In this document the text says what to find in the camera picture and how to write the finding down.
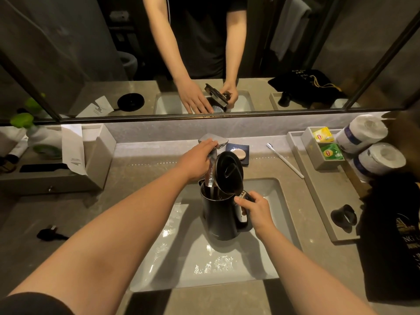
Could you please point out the white sink basin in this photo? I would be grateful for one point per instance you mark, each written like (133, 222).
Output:
(203, 262)

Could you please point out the chrome sink faucet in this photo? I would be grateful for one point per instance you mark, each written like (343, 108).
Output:
(212, 165)

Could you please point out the person's right forearm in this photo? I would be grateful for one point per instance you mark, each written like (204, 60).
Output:
(305, 275)

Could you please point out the white toothbrush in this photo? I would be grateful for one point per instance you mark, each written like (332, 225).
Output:
(285, 160)

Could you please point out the small grey tea bag box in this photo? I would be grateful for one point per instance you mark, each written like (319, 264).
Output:
(316, 157)

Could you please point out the white toilet paper roll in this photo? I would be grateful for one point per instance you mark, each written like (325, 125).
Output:
(361, 132)
(377, 160)

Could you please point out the white bottle with green cap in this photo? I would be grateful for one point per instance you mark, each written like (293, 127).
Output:
(41, 137)

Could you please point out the black comb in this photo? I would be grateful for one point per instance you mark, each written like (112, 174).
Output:
(44, 167)

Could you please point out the person's black sleeve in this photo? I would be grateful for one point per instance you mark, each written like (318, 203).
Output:
(32, 305)

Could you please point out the yellow tea bag packet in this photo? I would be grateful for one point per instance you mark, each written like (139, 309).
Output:
(323, 134)

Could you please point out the white tube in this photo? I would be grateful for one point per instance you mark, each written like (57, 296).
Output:
(18, 152)

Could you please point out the white paper card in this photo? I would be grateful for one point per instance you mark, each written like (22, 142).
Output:
(74, 149)

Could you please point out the person's right thumb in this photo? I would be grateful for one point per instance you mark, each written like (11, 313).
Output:
(242, 200)

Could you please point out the person's left fingers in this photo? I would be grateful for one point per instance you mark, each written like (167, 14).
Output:
(207, 148)

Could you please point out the person's right hand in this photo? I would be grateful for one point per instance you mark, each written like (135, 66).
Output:
(261, 214)

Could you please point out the long grey amenity tray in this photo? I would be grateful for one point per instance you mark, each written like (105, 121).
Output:
(323, 190)

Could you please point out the green tea bag packet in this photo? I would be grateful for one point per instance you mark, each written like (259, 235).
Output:
(332, 152)

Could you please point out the person's left hand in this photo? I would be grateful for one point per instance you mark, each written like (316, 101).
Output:
(193, 162)

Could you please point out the black electric kettle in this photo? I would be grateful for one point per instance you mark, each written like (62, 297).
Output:
(221, 213)

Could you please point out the person's left forearm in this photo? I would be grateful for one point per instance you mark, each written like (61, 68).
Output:
(111, 239)

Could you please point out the black framed wall mirror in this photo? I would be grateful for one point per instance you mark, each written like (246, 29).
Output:
(82, 45)

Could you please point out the grey amenity organizer box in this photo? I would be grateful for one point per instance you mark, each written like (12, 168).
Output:
(95, 160)

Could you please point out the black power plug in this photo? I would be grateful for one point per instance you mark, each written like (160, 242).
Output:
(49, 234)

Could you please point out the round beige soap bar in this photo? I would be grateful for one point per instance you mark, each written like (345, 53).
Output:
(241, 155)

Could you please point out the dark blue soap dish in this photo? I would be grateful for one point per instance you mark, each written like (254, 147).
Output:
(233, 148)

